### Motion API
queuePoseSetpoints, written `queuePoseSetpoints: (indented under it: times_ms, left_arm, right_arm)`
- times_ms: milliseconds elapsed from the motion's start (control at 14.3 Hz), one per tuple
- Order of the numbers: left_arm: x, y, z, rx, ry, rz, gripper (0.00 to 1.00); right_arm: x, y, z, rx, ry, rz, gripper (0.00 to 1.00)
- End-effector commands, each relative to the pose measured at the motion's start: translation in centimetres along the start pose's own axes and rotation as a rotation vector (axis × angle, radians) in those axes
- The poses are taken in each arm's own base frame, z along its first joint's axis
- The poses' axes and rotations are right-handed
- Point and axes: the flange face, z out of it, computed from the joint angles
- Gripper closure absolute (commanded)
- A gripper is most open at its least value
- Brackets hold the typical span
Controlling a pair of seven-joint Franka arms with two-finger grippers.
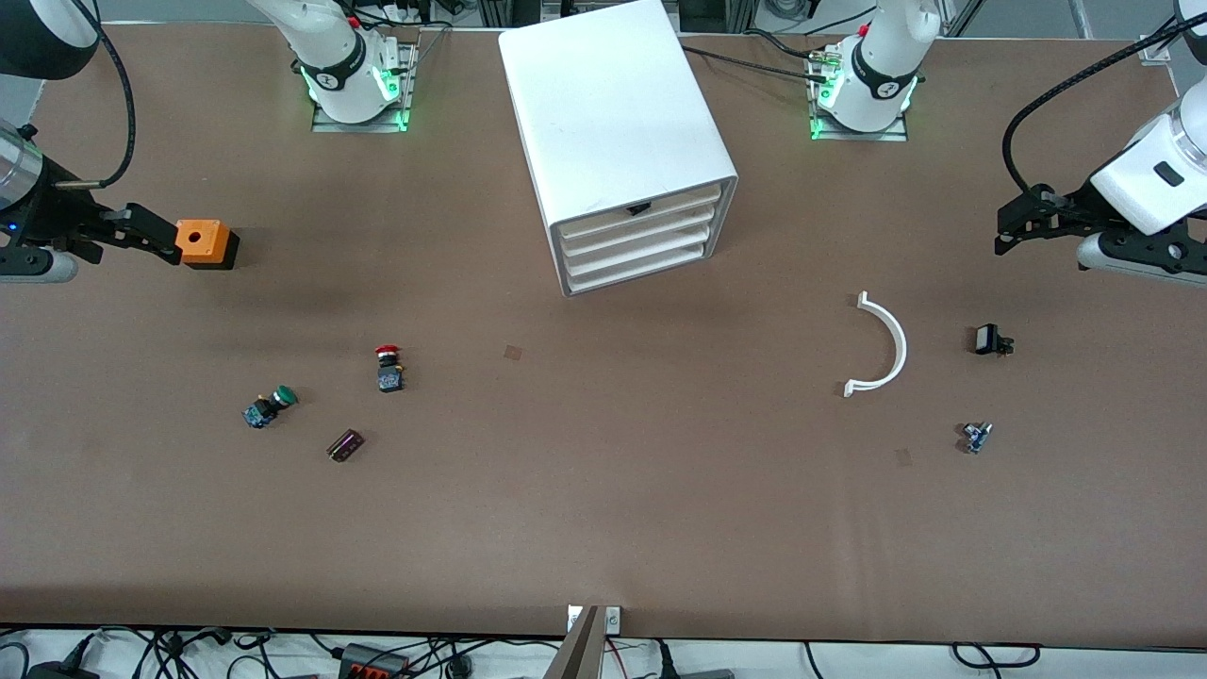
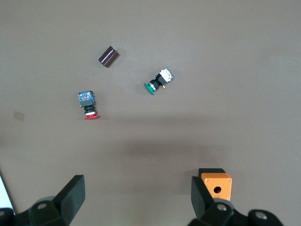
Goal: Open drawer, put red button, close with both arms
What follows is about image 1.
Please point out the white plastic drawer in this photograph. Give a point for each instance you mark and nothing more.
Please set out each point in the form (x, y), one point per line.
(641, 246)
(603, 223)
(641, 261)

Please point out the white curved plastic arc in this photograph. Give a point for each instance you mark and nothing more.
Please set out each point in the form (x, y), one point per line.
(901, 344)

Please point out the red push button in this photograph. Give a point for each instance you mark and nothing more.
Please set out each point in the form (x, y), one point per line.
(389, 372)

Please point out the metal table corner bracket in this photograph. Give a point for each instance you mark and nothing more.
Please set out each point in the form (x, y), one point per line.
(1155, 50)

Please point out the black orange power strip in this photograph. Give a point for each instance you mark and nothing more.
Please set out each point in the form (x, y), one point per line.
(372, 662)

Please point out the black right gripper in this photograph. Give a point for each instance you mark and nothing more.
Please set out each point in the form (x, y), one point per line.
(55, 211)

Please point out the white board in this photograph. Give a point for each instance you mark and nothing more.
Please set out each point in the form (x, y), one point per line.
(641, 230)

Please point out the small black switch component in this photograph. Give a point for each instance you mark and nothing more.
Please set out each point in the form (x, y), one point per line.
(988, 339)

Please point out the small dark purple block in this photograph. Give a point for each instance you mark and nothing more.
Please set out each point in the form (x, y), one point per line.
(345, 446)

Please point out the white table edge bracket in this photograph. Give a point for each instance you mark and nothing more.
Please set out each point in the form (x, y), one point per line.
(613, 619)

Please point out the white drawer cabinet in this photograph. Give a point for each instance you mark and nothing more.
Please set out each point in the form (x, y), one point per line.
(613, 104)

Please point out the orange box with hole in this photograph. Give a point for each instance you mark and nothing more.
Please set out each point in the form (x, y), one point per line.
(198, 240)

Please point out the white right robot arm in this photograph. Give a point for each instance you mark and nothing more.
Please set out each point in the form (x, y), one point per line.
(335, 57)

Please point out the black power adapter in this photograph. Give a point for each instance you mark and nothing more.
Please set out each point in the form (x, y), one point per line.
(61, 670)

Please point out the grey slanted beam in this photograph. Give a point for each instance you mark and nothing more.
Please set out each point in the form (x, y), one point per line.
(580, 651)

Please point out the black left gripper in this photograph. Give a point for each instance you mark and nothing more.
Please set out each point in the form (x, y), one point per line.
(1072, 211)

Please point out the small blue electronic component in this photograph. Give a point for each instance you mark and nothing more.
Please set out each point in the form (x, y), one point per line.
(976, 438)

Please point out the green push button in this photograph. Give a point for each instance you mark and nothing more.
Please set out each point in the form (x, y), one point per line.
(269, 407)

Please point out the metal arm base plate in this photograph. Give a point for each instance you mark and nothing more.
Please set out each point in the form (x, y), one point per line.
(409, 85)
(863, 137)

